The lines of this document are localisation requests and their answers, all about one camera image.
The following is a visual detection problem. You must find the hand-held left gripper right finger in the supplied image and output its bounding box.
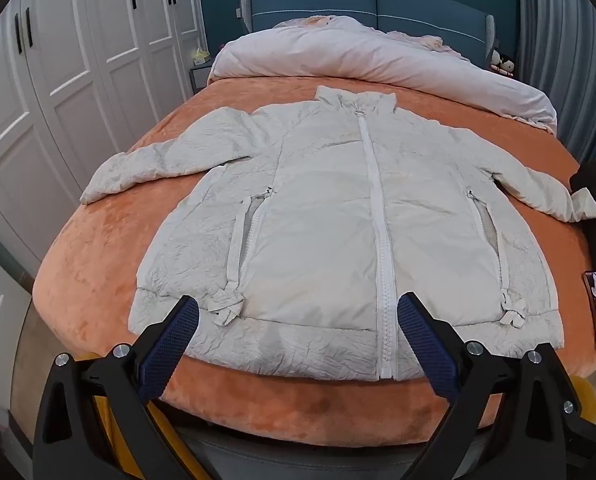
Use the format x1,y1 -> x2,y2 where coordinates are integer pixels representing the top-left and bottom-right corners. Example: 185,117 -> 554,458
397,292 -> 596,480

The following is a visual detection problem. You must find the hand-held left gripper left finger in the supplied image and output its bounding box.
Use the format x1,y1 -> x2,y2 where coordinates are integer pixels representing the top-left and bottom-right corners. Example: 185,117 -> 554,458
32,296 -> 201,480

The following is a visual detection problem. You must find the white crinkled zip jacket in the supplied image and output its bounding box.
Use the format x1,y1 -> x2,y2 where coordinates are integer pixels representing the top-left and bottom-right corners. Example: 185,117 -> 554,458
80,85 -> 596,381

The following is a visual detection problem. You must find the bed with orange blanket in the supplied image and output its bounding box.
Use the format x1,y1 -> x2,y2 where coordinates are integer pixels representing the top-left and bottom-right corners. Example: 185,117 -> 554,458
32,77 -> 596,448

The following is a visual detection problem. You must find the grey nightstand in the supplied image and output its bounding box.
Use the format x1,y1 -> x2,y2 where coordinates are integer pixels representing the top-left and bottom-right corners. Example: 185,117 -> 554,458
190,62 -> 216,96

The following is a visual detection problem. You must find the small plush toy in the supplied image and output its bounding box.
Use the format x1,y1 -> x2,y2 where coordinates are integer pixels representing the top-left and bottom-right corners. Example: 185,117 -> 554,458
488,50 -> 516,79

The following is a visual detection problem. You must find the pale pink duvet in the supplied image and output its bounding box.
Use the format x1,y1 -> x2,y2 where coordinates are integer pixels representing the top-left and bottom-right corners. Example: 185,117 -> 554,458
209,15 -> 558,133

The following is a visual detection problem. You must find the white panelled wardrobe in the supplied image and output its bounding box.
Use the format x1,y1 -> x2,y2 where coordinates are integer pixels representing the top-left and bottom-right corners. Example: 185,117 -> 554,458
0,0 -> 209,411

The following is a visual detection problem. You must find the grey curtain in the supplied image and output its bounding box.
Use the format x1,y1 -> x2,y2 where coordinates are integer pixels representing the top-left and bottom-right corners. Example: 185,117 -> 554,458
515,0 -> 596,171

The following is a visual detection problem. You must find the blue upholstered headboard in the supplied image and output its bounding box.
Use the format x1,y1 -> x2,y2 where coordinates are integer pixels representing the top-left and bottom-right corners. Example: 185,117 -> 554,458
240,0 -> 496,58

